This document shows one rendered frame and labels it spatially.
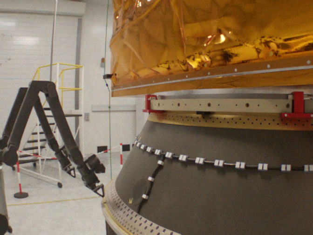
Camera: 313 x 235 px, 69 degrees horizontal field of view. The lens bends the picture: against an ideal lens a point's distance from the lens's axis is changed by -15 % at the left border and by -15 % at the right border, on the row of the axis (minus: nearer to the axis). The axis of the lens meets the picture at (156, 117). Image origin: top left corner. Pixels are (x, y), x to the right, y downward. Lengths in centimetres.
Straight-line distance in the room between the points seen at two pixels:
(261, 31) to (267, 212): 58
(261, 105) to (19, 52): 799
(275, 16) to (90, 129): 826
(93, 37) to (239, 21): 829
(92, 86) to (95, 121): 113
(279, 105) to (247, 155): 21
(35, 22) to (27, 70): 155
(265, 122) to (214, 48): 34
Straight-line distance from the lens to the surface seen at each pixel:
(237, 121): 99
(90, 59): 890
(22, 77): 839
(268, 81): 89
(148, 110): 130
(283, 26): 82
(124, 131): 923
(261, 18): 88
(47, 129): 176
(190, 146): 105
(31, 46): 856
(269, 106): 93
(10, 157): 126
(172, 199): 102
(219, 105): 98
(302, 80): 82
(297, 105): 92
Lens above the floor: 169
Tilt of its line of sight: 3 degrees down
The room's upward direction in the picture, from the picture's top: straight up
